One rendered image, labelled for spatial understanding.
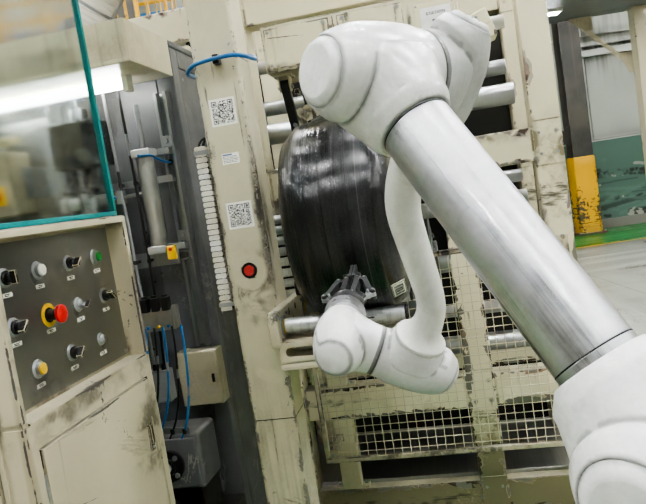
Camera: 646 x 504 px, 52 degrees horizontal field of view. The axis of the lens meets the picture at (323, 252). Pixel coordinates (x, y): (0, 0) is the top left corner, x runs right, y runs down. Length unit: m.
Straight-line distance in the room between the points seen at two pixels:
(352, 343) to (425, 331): 0.14
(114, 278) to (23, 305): 0.39
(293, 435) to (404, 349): 0.78
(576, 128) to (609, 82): 1.19
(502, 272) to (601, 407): 0.18
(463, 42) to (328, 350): 0.60
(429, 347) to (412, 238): 0.23
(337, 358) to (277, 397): 0.72
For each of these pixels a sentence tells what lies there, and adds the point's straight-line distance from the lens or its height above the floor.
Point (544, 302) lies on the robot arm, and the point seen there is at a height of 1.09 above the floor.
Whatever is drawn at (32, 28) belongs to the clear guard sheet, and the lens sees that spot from 1.70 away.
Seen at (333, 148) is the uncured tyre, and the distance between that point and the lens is 1.70.
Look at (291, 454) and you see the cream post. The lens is 2.02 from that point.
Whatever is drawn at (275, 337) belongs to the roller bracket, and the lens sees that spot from 1.79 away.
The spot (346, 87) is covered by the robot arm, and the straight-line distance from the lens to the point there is 0.86.
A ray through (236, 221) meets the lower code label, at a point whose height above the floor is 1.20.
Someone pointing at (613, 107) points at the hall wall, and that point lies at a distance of 11.83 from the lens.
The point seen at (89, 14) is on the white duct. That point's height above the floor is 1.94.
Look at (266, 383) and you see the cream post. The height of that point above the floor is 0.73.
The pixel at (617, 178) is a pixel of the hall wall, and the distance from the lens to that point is 11.72.
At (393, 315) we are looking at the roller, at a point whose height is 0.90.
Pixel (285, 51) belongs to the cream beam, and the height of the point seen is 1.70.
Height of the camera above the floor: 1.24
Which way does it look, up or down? 5 degrees down
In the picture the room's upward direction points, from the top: 9 degrees counter-clockwise
